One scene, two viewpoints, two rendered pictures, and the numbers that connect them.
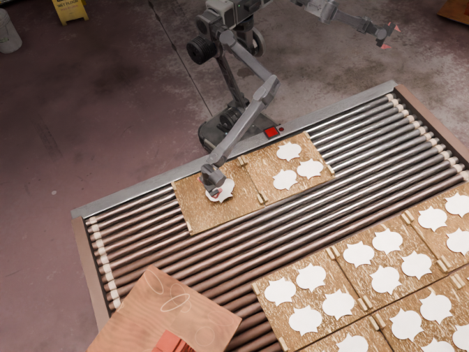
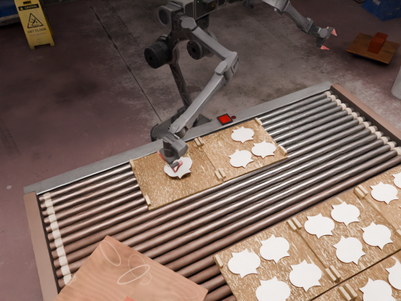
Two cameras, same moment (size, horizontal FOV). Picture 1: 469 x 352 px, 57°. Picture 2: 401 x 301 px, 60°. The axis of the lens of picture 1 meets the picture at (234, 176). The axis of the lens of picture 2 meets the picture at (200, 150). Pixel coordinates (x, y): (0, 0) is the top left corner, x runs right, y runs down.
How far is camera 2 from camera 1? 0.51 m
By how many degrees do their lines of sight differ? 10
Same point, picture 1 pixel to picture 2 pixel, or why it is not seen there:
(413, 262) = (373, 233)
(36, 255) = not seen: outside the picture
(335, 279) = (299, 250)
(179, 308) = (138, 280)
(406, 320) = (376, 289)
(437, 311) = not seen: outside the picture
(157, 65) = (113, 82)
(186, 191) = (144, 168)
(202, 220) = (160, 194)
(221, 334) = not seen: outside the picture
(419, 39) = (333, 68)
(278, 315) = (243, 288)
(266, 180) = (223, 159)
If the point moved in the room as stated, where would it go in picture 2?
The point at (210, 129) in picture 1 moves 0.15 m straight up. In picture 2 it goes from (162, 131) to (160, 117)
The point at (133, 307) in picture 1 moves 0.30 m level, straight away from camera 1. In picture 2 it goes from (86, 280) to (46, 235)
